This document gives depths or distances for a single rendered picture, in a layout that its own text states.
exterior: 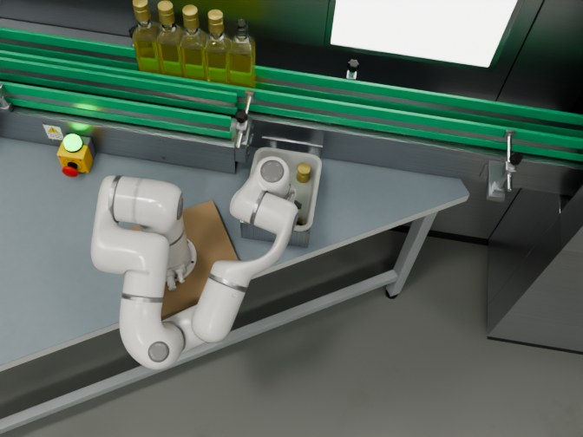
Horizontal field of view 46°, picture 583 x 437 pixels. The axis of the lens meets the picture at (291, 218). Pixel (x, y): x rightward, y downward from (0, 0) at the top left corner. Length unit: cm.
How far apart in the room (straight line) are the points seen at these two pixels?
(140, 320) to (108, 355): 105
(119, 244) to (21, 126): 60
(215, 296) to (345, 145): 60
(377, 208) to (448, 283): 85
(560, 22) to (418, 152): 44
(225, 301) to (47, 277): 52
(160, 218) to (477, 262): 152
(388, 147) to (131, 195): 70
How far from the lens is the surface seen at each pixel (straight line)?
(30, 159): 193
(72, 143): 181
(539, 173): 187
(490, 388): 249
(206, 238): 170
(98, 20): 196
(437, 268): 260
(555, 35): 179
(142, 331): 140
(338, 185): 181
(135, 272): 141
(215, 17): 159
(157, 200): 140
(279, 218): 140
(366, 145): 178
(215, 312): 140
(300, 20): 174
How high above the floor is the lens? 227
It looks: 61 degrees down
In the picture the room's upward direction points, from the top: 5 degrees clockwise
